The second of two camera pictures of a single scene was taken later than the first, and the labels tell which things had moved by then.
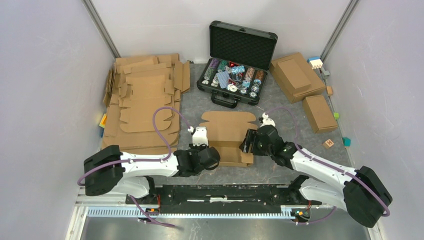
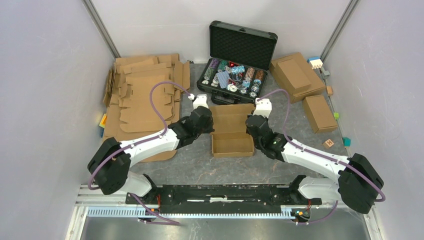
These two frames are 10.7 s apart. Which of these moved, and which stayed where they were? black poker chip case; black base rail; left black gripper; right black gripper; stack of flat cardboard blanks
Moved: left black gripper; right black gripper
Stayed: black poker chip case; black base rail; stack of flat cardboard blanks
